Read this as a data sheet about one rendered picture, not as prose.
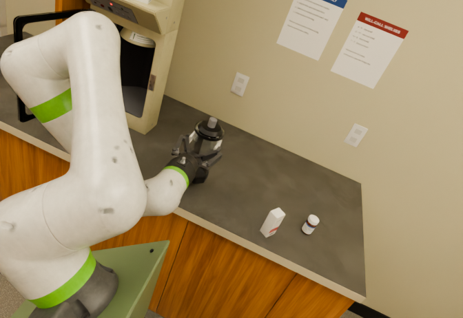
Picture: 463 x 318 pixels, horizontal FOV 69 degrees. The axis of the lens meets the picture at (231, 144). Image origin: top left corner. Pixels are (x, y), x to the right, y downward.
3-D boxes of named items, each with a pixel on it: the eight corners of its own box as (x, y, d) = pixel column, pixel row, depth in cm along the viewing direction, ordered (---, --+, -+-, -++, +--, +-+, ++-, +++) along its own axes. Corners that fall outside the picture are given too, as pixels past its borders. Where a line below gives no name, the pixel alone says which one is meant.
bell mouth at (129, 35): (134, 26, 148) (136, 14, 145) (170, 42, 146) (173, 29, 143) (110, 34, 133) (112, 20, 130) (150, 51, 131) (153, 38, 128)
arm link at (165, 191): (177, 222, 88) (158, 187, 84) (140, 226, 93) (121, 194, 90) (197, 191, 100) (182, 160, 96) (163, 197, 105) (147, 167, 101)
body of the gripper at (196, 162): (198, 165, 103) (208, 151, 111) (173, 154, 104) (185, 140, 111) (191, 183, 107) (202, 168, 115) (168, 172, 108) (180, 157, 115)
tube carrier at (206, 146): (188, 160, 137) (202, 116, 125) (212, 171, 136) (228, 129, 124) (176, 174, 128) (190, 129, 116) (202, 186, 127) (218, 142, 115)
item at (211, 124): (202, 123, 125) (206, 108, 122) (224, 133, 125) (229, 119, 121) (191, 134, 118) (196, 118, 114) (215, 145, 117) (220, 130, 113)
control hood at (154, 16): (89, 1, 128) (91, -27, 122) (166, 34, 125) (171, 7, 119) (69, 5, 118) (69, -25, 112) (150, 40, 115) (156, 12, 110)
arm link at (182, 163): (157, 185, 104) (184, 198, 103) (165, 156, 97) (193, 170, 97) (166, 175, 109) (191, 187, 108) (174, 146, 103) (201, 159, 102)
